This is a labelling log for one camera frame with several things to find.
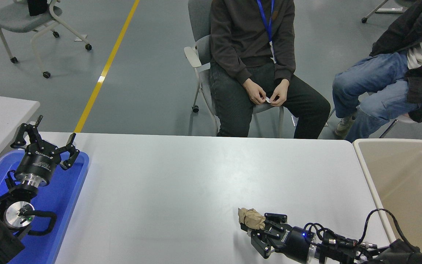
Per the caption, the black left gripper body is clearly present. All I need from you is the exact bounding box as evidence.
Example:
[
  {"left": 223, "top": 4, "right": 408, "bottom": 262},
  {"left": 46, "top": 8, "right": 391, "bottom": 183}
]
[{"left": 15, "top": 144, "right": 62, "bottom": 181}]

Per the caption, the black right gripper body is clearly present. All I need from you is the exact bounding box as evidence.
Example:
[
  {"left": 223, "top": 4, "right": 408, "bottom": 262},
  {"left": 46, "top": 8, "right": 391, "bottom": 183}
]
[{"left": 273, "top": 226, "right": 316, "bottom": 264}]

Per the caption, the tan paper ball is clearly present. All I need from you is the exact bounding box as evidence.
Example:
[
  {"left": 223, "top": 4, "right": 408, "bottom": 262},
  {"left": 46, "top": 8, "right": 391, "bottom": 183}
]
[{"left": 238, "top": 208, "right": 266, "bottom": 231}]

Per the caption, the person's left hand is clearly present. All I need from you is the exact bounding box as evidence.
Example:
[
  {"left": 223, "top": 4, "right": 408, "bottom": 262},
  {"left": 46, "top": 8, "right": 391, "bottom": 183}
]
[{"left": 270, "top": 79, "right": 290, "bottom": 107}]

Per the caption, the person's right hand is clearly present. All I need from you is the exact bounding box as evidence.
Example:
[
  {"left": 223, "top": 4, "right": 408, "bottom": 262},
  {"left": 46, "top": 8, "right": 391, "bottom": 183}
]
[{"left": 243, "top": 78, "right": 268, "bottom": 105}]

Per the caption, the blue plastic tray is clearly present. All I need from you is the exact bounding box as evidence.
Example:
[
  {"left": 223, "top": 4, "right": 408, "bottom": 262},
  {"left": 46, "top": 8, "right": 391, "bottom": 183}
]
[{"left": 0, "top": 150, "right": 89, "bottom": 264}]

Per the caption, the large beige plastic bin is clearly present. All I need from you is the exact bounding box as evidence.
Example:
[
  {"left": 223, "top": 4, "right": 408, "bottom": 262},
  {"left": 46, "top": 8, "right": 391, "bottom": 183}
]
[{"left": 353, "top": 138, "right": 422, "bottom": 254}]

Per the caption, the black bag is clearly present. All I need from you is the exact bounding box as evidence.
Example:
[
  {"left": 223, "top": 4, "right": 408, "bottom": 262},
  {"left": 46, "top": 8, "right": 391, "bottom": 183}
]
[{"left": 27, "top": 0, "right": 49, "bottom": 17}]

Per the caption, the white seat metal chair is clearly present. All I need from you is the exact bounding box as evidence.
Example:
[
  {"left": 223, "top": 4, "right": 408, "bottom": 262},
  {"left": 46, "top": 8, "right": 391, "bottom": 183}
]
[{"left": 323, "top": 108, "right": 422, "bottom": 142}]

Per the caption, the seated person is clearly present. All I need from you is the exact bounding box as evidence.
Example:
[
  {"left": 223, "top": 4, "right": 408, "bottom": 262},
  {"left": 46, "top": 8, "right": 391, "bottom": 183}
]
[
  {"left": 333, "top": 0, "right": 422, "bottom": 143},
  {"left": 209, "top": 0, "right": 331, "bottom": 139}
]

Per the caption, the grey chair with white armrest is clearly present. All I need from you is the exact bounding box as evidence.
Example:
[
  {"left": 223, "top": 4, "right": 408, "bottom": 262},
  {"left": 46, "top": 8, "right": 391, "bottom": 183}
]
[{"left": 184, "top": 0, "right": 285, "bottom": 138}]

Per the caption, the grey chair on castors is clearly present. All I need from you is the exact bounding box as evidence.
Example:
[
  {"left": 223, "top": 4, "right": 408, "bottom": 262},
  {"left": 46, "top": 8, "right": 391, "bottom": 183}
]
[{"left": 361, "top": 0, "right": 417, "bottom": 23}]

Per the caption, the grey chair with cream frame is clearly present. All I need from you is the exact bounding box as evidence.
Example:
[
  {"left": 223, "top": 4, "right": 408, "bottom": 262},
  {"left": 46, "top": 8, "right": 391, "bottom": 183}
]
[{"left": 0, "top": 0, "right": 93, "bottom": 79}]

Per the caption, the blue lanyard with badge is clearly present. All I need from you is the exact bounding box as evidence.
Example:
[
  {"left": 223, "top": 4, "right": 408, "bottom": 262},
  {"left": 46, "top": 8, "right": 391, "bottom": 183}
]
[{"left": 256, "top": 0, "right": 277, "bottom": 64}]

